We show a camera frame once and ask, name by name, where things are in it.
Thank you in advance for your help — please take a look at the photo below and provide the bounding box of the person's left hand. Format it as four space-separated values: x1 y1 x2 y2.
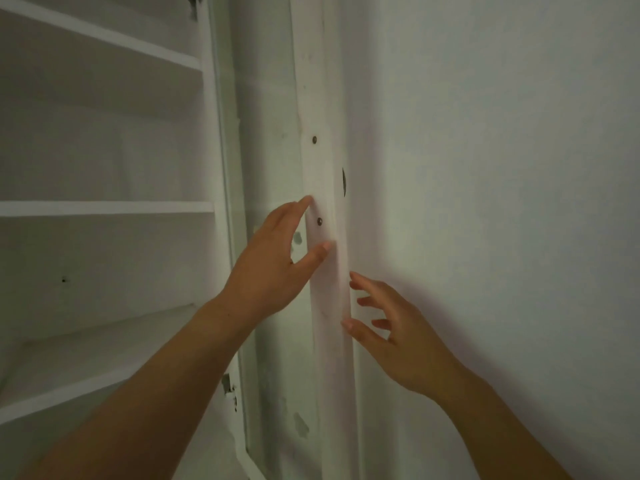
219 194 335 321

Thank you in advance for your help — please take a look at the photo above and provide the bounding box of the person's right hand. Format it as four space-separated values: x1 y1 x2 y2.
341 271 471 401

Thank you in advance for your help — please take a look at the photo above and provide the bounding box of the white cabinet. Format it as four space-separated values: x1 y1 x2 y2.
0 0 251 480

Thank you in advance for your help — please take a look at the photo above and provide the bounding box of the white glass-panel cabinet door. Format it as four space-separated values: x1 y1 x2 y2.
207 0 363 480

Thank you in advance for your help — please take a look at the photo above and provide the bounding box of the person's left forearm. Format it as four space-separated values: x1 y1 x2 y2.
19 294 261 480

